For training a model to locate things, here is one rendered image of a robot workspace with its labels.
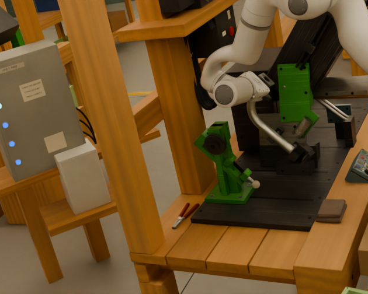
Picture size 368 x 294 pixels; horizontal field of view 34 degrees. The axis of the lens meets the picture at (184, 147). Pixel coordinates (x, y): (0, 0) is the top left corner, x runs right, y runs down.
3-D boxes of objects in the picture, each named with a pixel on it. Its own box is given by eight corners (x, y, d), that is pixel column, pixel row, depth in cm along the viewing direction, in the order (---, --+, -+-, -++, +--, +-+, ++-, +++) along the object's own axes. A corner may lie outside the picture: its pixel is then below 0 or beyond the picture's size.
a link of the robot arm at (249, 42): (214, 6, 172) (193, 89, 193) (261, 31, 167) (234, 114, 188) (231, -4, 178) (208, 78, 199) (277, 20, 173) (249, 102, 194)
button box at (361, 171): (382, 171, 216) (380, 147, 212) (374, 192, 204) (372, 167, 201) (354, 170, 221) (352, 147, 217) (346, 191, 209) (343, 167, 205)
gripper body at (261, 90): (261, 91, 194) (273, 88, 203) (239, 70, 196) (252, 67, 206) (247, 108, 197) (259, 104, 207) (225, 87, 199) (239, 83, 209)
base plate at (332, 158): (377, 98, 274) (376, 94, 274) (311, 232, 188) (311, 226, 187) (287, 101, 295) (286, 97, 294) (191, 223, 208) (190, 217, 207)
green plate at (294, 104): (317, 118, 224) (314, 61, 220) (311, 121, 217) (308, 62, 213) (287, 118, 230) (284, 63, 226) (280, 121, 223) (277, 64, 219)
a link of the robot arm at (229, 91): (222, 94, 198) (246, 108, 195) (204, 98, 186) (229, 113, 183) (233, 70, 195) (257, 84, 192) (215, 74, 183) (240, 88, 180)
